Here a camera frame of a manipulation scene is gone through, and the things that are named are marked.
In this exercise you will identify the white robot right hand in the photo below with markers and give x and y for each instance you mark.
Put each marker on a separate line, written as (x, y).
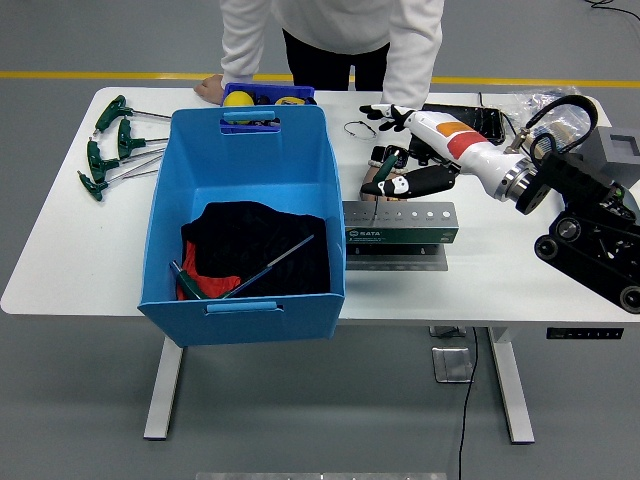
(470, 145)

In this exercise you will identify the person's right hand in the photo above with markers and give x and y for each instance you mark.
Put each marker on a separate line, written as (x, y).
(210, 90)

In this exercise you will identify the person's left hand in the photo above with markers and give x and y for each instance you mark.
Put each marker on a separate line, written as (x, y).
(370, 176)

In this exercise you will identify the green grey wrench holder rack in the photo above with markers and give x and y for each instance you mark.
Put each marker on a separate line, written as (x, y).
(400, 234)

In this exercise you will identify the person's left forearm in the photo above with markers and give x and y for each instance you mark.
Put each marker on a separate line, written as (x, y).
(410, 80)

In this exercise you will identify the person's right forearm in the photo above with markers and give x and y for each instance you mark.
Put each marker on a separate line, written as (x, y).
(237, 55)

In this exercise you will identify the large blue plastic storage box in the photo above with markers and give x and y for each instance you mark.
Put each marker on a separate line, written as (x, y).
(250, 155)

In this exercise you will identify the black rectangular tray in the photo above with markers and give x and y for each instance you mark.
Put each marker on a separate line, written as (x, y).
(487, 125)

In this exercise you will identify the yellow ball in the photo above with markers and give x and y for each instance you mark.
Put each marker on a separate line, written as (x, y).
(239, 98)

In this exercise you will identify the black wrist watch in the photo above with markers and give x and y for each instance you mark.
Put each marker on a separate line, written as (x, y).
(397, 159)

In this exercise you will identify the small black object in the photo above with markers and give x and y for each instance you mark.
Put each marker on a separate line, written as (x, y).
(264, 98)

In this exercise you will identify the yellow tape measure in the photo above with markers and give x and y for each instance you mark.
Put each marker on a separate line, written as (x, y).
(290, 100)

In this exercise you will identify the clear plastic bag of parts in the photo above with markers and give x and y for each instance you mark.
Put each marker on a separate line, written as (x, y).
(540, 97)

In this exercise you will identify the small dark blue bin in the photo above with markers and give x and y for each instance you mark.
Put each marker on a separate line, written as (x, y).
(300, 91)

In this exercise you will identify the taped resistor strip bundle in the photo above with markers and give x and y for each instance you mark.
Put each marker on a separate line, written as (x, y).
(565, 131)

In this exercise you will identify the black cloth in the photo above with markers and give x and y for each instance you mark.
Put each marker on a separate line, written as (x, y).
(255, 230)

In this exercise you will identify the person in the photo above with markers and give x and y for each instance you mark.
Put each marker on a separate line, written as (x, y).
(340, 25)

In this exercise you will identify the grey foam block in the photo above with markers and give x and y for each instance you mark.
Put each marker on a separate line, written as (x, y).
(625, 145)

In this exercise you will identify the small metal floor plate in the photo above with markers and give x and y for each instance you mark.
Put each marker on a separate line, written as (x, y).
(447, 331)

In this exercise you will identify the orange cloth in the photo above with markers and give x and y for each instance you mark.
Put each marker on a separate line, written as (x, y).
(215, 286)

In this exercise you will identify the square metal floor plate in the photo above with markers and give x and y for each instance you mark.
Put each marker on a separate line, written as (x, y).
(452, 365)

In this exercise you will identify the black table control panel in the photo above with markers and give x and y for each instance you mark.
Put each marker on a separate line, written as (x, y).
(585, 333)

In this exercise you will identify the white table leg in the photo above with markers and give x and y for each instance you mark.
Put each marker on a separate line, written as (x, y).
(162, 390)
(510, 390)

